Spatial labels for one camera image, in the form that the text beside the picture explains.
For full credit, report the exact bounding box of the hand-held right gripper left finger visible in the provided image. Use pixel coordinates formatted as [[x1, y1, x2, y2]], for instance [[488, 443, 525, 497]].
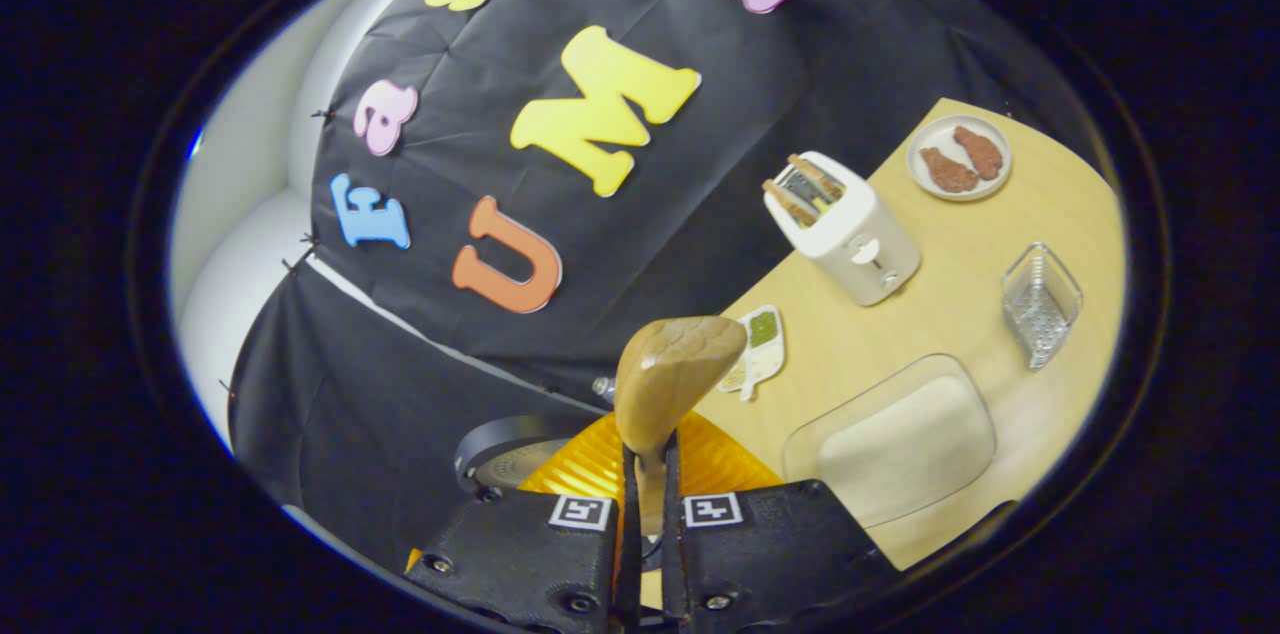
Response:
[[405, 412, 643, 634]]

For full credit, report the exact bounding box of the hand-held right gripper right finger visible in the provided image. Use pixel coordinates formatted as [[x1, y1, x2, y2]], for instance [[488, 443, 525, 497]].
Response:
[[660, 411, 903, 627]]

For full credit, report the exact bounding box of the dark grey rice cooker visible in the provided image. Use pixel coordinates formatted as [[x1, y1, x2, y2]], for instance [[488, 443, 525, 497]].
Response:
[[453, 414, 576, 505]]

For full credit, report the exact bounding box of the wooden spoon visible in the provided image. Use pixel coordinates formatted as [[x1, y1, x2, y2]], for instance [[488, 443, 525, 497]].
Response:
[[614, 315, 749, 565]]

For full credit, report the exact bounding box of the clear chopstick holder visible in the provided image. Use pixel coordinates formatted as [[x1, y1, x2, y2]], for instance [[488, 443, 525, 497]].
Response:
[[1001, 242, 1084, 371]]

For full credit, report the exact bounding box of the clear plastic rice box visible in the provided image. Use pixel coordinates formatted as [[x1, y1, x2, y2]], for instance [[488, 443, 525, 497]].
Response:
[[782, 353, 999, 529]]

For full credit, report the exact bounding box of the white divided bean dish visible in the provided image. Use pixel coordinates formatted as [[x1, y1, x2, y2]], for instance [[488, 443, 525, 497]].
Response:
[[716, 304, 787, 403]]

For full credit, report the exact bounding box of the white toaster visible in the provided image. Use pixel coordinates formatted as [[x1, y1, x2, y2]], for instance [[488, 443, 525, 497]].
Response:
[[762, 151, 922, 307]]

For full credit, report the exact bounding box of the black backdrop cloth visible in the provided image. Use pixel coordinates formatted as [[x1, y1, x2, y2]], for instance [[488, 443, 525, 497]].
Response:
[[228, 0, 1091, 565]]

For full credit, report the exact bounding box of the toasted bread slice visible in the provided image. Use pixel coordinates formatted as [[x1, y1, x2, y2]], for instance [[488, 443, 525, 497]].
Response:
[[787, 154, 847, 201], [762, 179, 819, 229]]

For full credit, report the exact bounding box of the brown meat piece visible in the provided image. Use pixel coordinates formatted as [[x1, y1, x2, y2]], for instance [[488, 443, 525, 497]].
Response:
[[920, 147, 981, 195], [952, 125, 1004, 181]]

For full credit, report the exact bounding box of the round white plate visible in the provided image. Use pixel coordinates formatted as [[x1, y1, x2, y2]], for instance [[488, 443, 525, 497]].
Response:
[[906, 115, 1013, 203]]

